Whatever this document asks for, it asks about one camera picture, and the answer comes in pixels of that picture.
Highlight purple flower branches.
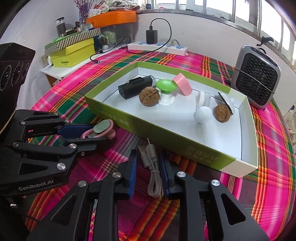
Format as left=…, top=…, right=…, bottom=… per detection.
left=74, top=0, right=94, bottom=21

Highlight green cap white stand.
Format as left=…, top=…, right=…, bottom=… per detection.
left=156, top=79, right=178, bottom=106

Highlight striped grey box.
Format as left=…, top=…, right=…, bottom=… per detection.
left=45, top=29, right=101, bottom=55

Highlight black power adapter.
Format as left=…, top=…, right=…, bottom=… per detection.
left=146, top=25, right=158, bottom=44

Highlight grey black space heater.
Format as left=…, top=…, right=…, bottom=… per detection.
left=231, top=45, right=281, bottom=109

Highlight black charger cable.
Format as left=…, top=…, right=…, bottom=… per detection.
left=89, top=17, right=173, bottom=64

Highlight black rectangular device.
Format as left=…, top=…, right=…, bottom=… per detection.
left=118, top=75, right=154, bottom=99

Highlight glass jar black lid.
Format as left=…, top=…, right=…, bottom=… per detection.
left=55, top=17, right=66, bottom=37

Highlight pink green earphone case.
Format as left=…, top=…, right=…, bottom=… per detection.
left=80, top=120, right=116, bottom=140

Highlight white ball gadget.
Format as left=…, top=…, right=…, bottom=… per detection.
left=194, top=106, right=213, bottom=124

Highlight white blue power strip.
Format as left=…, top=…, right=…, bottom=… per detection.
left=127, top=42, right=188, bottom=56

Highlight yellow shoe box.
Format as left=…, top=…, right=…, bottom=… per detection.
left=50, top=38, right=95, bottom=68

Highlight brown walnut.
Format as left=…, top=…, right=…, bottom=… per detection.
left=214, top=104, right=231, bottom=123
left=139, top=86, right=160, bottom=107

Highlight green white cardboard box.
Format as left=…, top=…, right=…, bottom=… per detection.
left=85, top=61, right=258, bottom=177

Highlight black window handle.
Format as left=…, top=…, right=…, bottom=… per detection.
left=257, top=36, right=274, bottom=47

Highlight orange storage bin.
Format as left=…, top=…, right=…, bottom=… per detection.
left=86, top=10, right=137, bottom=28

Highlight white usb cable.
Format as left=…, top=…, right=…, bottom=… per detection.
left=138, top=138, right=163, bottom=198

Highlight white grey handheld device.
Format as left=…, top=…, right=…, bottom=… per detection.
left=218, top=92, right=235, bottom=115

